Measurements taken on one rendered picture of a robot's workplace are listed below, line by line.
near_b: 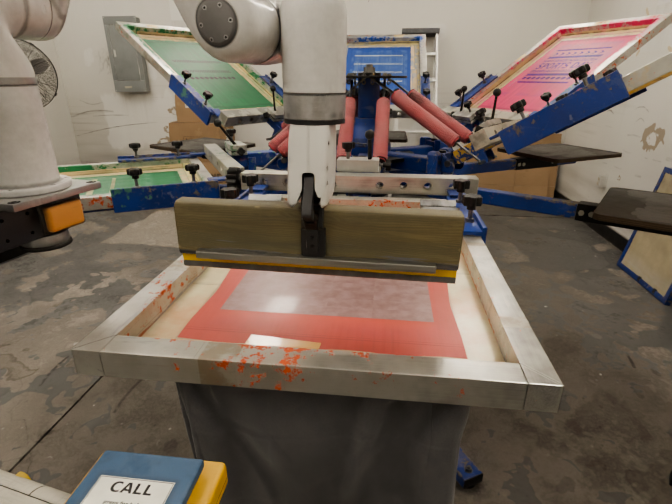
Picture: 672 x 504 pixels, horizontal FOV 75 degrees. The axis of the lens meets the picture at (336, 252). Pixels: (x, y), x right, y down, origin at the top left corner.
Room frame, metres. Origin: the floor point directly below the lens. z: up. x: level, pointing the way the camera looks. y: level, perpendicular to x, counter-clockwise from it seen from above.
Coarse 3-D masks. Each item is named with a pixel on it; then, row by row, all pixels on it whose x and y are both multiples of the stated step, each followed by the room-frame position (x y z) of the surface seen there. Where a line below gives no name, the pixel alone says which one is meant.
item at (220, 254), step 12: (204, 252) 0.54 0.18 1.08; (216, 252) 0.54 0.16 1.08; (228, 252) 0.54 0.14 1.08; (240, 252) 0.54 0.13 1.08; (252, 252) 0.54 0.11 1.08; (264, 252) 0.55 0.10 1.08; (300, 264) 0.53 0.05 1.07; (312, 264) 0.53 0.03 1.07; (324, 264) 0.52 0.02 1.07; (336, 264) 0.52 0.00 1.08; (348, 264) 0.52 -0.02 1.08; (360, 264) 0.52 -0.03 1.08; (372, 264) 0.52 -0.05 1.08; (384, 264) 0.52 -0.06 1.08; (396, 264) 0.51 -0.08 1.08; (408, 264) 0.51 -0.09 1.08; (420, 264) 0.51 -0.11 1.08; (432, 264) 0.51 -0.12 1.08
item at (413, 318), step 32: (352, 288) 0.69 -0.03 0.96; (384, 288) 0.69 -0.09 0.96; (416, 288) 0.69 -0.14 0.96; (352, 320) 0.58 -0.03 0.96; (384, 320) 0.58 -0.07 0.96; (416, 320) 0.58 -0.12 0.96; (448, 320) 0.58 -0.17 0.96; (384, 352) 0.50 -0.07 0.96; (416, 352) 0.50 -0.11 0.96; (448, 352) 0.50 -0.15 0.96
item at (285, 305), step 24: (240, 288) 0.69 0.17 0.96; (264, 288) 0.69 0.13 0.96; (288, 288) 0.69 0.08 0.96; (312, 288) 0.69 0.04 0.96; (216, 312) 0.61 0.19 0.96; (240, 312) 0.61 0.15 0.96; (264, 312) 0.61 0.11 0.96; (288, 312) 0.61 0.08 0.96; (312, 312) 0.61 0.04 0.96; (192, 336) 0.54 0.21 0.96; (216, 336) 0.54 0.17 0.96; (240, 336) 0.54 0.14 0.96; (288, 336) 0.54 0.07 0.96; (312, 336) 0.54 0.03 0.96
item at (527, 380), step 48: (480, 240) 0.84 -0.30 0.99; (144, 288) 0.62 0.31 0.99; (480, 288) 0.66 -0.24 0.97; (96, 336) 0.48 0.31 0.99; (528, 336) 0.48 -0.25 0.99; (240, 384) 0.43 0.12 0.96; (288, 384) 0.42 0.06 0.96; (336, 384) 0.42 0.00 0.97; (384, 384) 0.41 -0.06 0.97; (432, 384) 0.40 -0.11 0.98; (480, 384) 0.40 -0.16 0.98; (528, 384) 0.39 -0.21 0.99
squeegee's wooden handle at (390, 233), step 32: (192, 224) 0.56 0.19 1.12; (224, 224) 0.55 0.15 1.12; (256, 224) 0.55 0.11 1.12; (288, 224) 0.54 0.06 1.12; (352, 224) 0.53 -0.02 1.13; (384, 224) 0.53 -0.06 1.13; (416, 224) 0.52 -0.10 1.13; (448, 224) 0.52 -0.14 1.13; (352, 256) 0.53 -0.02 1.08; (384, 256) 0.53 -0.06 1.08; (416, 256) 0.52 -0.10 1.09; (448, 256) 0.52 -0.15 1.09
